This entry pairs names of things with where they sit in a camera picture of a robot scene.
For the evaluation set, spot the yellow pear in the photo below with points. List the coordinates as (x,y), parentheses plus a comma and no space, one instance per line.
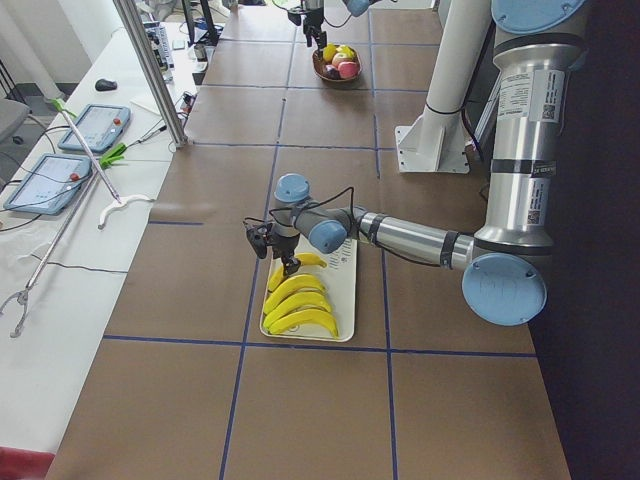
(328,53)

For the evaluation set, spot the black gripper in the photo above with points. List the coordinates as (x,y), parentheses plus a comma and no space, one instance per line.
(313,17)
(286,244)

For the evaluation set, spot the brown wicker basket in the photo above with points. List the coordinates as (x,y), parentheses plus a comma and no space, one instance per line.
(318,63)

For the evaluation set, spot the yellow banana curved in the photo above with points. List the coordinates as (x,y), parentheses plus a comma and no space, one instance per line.
(291,285)

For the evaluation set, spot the white bear tray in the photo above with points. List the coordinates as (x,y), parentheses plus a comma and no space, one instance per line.
(339,278)

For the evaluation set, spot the black computer mouse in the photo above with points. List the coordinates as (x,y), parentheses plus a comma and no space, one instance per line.
(104,85)

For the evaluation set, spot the white plastic hook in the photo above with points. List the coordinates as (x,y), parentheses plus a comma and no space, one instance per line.
(118,204)

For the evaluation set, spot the textured light yellow banana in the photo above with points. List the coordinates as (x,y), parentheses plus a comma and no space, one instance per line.
(299,300)

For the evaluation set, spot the pale green pink apple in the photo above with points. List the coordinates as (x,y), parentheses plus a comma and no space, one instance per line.
(339,58)

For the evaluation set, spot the pink red apple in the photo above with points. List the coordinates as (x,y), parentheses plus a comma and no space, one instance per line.
(348,70)

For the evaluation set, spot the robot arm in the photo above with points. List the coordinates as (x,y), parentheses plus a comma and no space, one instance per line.
(354,7)
(536,46)

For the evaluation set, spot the yellow green starfruit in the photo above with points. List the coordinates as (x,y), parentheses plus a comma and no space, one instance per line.
(347,50)

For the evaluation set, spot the near blue teach pendant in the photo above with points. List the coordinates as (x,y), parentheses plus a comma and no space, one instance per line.
(50,185)

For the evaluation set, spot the dark purple plum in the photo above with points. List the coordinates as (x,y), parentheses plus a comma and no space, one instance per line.
(329,72)

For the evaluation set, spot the small metal cup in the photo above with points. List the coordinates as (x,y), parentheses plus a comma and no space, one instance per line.
(200,53)

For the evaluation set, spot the aluminium frame post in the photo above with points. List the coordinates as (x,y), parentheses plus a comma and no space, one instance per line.
(127,12)

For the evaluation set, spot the smooth yellow banana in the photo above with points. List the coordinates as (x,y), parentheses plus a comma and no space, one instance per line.
(305,317)

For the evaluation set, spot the blue teach pendant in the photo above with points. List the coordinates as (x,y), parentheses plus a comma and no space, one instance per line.
(101,125)
(50,185)

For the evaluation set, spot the green plastic clip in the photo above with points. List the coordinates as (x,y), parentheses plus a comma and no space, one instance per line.
(114,154)

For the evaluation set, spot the far blue teach pendant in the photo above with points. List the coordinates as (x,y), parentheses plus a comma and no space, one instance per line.
(101,125)

